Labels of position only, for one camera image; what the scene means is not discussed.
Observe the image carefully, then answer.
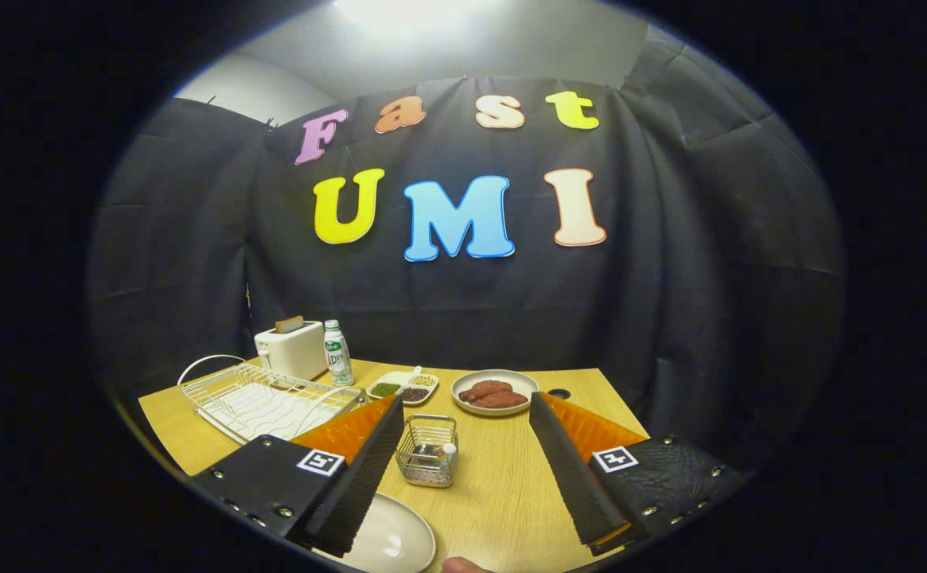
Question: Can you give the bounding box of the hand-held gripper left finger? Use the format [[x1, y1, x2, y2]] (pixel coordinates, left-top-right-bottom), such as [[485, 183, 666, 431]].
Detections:
[[189, 394, 406, 558]]

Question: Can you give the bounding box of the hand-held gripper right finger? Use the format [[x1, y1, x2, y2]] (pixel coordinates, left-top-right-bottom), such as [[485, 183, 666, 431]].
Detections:
[[528, 392, 750, 556]]

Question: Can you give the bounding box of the metal wire basket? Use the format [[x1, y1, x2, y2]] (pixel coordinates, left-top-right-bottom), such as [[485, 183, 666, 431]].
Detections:
[[395, 414, 460, 488]]

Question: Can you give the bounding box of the beige round plate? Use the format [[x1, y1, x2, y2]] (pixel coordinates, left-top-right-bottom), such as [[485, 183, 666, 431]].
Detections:
[[312, 492, 438, 573]]

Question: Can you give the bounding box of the white wire dish rack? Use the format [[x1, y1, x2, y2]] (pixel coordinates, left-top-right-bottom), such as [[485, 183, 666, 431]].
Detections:
[[177, 354, 368, 445]]

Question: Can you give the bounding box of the beige plate with meat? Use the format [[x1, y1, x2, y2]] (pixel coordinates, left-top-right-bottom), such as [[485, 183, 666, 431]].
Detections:
[[451, 369, 539, 417]]

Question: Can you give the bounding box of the red meat piece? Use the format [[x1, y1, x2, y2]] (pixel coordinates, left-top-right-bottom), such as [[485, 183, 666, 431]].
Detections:
[[473, 391, 529, 410], [458, 380, 514, 403]]

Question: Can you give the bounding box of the white divided tray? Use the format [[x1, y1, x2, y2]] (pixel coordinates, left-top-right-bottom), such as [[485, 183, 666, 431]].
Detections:
[[366, 365, 440, 407]]

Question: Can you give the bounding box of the white bottle with green label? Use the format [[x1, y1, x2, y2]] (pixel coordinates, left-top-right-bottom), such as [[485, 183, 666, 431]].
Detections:
[[323, 319, 355, 388]]

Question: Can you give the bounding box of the white toaster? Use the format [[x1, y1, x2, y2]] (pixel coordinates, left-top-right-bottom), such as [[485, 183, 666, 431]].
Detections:
[[254, 320, 329, 381]]

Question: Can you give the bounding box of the black backdrop cloth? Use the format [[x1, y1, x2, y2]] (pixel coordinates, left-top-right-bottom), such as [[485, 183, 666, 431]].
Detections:
[[85, 24, 846, 470]]

